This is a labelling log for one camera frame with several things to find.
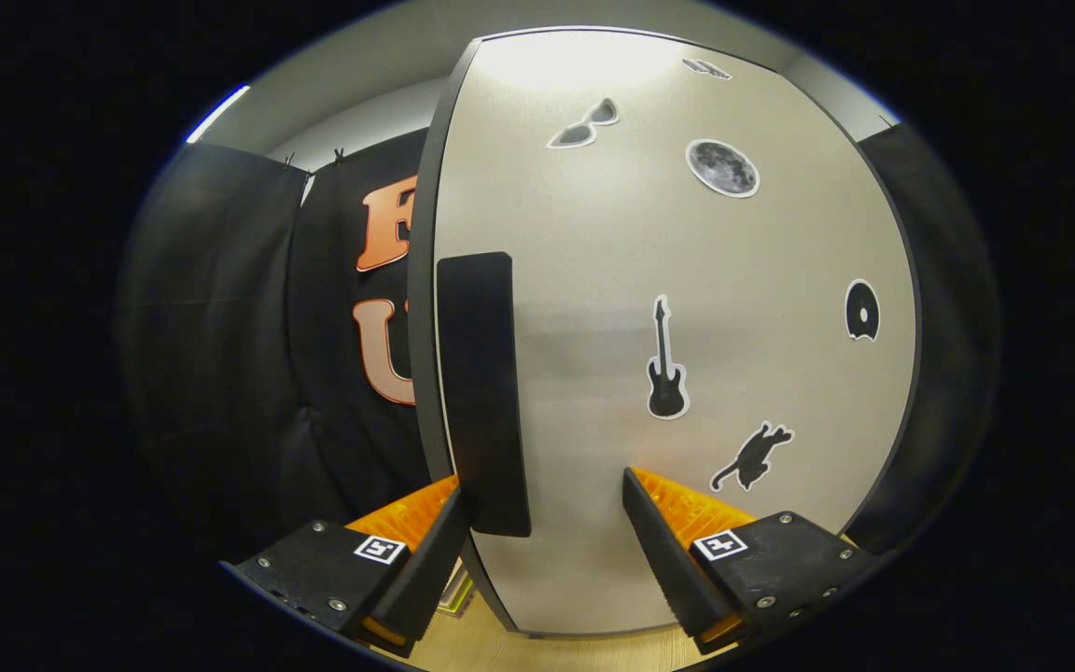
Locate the black backdrop cloth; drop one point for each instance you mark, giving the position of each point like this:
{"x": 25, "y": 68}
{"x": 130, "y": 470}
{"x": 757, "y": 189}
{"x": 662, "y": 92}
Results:
{"x": 220, "y": 327}

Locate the dark grey cabinet body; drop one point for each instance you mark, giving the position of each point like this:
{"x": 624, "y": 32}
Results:
{"x": 421, "y": 308}

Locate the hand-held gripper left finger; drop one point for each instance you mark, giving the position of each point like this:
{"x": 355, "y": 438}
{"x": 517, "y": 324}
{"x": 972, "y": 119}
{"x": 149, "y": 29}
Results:
{"x": 435, "y": 569}

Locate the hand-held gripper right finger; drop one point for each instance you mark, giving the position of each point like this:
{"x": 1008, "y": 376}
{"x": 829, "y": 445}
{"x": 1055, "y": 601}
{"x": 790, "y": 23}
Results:
{"x": 663, "y": 560}

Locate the grey book with yellow edge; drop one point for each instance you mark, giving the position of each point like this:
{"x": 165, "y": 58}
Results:
{"x": 458, "y": 593}

